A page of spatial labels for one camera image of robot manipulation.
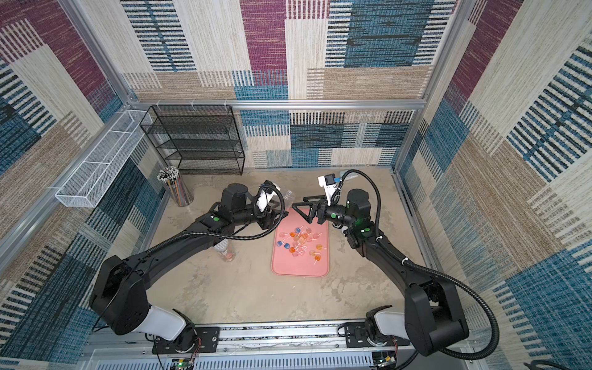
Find black wire shelf rack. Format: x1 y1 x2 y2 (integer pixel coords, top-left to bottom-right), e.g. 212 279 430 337
140 105 245 175

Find candy jar clear plastic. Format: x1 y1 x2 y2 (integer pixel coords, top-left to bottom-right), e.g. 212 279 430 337
283 190 296 209

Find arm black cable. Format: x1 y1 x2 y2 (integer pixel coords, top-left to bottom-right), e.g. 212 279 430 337
337 169 500 362
147 183 287 253

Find candy jar patterned lid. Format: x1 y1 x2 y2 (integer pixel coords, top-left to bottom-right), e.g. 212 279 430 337
214 239 235 262

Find white wire mesh basket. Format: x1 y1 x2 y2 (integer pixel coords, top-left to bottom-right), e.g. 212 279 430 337
55 110 146 208

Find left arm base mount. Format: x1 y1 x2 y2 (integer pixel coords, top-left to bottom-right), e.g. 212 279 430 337
152 327 220 356

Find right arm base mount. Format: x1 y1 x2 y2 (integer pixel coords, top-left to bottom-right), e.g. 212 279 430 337
337 322 411 348

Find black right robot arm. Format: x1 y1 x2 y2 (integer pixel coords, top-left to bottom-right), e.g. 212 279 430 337
292 189 470 356

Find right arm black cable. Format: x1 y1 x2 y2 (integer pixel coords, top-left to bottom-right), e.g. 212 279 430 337
337 169 500 362

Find cup of coloured pencils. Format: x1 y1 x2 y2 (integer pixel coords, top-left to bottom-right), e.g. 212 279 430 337
157 166 194 207

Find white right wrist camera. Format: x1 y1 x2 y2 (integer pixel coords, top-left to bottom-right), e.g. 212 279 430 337
318 174 342 206

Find pink plastic tray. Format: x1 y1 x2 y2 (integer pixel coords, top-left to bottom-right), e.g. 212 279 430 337
271 210 330 278

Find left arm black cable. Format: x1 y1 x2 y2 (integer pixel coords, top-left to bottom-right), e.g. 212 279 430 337
147 183 287 253

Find pile of lollipop candies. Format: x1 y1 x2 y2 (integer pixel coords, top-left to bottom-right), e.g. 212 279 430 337
272 224 329 267

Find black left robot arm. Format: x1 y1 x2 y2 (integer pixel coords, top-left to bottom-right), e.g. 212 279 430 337
89 180 285 341

